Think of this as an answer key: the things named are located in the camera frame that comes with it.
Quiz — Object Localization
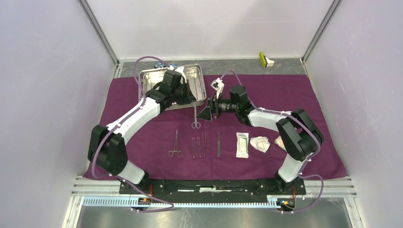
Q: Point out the steel forceps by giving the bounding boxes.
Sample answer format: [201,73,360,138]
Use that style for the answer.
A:
[196,137,202,158]
[168,130,183,157]

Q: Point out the beige gauze roll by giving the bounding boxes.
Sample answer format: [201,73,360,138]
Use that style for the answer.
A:
[274,136,287,152]

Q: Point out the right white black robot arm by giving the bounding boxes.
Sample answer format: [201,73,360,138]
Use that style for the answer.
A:
[196,85,324,194]

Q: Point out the purple cloth wrap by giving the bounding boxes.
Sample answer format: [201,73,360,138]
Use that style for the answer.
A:
[84,74,347,181]

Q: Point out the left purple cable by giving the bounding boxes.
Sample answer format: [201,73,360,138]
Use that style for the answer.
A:
[91,56,175,213]

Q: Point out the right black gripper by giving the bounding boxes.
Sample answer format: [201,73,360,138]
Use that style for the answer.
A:
[196,92,239,122]

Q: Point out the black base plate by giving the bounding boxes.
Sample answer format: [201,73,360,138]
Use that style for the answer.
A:
[137,178,307,203]

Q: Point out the steel scalpel handle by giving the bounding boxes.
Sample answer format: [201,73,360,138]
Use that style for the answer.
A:
[217,132,221,158]
[202,132,207,157]

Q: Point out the steel surgical scissors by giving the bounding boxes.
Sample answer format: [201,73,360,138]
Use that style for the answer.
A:
[192,102,201,129]

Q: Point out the metal instrument tray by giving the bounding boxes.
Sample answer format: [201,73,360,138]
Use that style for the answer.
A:
[139,64,207,106]

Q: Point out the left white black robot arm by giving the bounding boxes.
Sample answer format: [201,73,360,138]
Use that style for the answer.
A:
[87,66,196,194]

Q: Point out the aluminium frame rail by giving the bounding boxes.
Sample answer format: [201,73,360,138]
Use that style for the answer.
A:
[62,176,365,228]

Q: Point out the white gauze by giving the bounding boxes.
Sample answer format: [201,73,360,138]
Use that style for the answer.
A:
[250,136,270,153]

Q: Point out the white sterile packet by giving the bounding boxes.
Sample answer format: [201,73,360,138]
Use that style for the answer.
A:
[236,133,249,159]

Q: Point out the yellow green white object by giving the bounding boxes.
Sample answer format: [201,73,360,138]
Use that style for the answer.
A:
[259,51,275,68]

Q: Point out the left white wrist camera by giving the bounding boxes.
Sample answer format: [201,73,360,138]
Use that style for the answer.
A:
[168,66,187,84]

